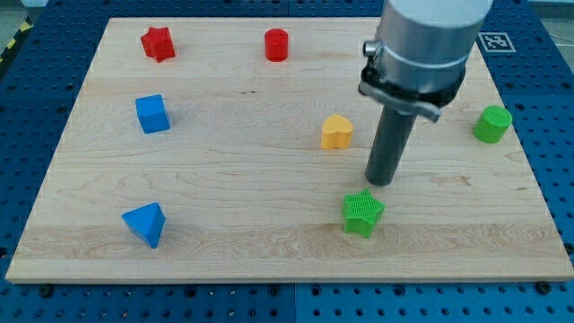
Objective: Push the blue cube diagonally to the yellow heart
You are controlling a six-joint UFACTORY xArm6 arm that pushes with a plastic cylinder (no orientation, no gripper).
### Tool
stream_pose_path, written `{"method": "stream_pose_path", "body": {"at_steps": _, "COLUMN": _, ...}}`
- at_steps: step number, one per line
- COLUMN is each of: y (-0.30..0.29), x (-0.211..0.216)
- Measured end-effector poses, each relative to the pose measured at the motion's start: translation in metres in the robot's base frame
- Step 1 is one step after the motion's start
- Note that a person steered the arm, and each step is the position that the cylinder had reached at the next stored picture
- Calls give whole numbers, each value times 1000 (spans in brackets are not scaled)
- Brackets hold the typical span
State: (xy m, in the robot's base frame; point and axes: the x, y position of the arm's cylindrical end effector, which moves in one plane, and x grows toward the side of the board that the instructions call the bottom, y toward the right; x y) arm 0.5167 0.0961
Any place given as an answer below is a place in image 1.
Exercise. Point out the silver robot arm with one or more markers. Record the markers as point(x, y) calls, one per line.
point(416, 61)

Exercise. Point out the yellow heart block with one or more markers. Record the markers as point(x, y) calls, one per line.
point(336, 133)

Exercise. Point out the blue cube block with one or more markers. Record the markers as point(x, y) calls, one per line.
point(152, 114)

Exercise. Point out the light wooden board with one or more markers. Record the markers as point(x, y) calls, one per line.
point(248, 193)

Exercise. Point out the green star block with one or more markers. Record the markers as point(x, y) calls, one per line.
point(362, 212)

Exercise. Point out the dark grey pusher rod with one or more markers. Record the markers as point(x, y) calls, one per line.
point(388, 146)

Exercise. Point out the red cylinder block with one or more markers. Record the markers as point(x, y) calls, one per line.
point(276, 45)

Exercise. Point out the blue triangular prism block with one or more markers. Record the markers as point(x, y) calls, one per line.
point(146, 223)

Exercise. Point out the red star block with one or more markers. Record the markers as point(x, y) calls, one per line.
point(157, 43)

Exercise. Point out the green cylinder block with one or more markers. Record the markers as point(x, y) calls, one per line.
point(492, 124)

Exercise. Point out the white fiducial marker tag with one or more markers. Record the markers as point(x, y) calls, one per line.
point(496, 42)

